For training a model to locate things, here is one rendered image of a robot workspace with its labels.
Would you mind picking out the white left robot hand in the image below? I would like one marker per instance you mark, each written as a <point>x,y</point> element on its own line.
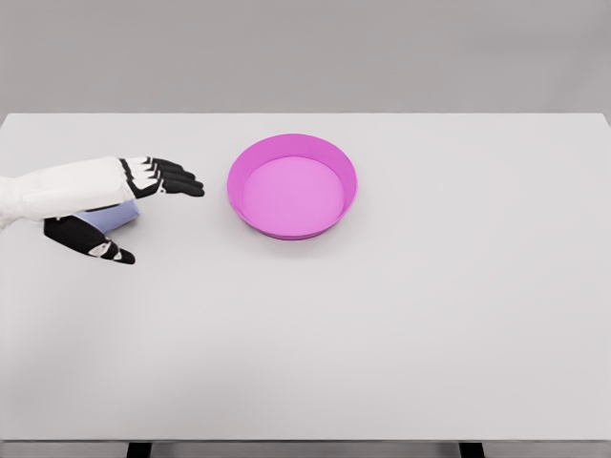
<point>81,186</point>

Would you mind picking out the light blue cup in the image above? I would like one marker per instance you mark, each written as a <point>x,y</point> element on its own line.
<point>114,217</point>

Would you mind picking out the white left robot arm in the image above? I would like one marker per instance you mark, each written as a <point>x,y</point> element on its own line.
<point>7,200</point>

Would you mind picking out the pink round plate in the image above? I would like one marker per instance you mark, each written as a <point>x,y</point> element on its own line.
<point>292,188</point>

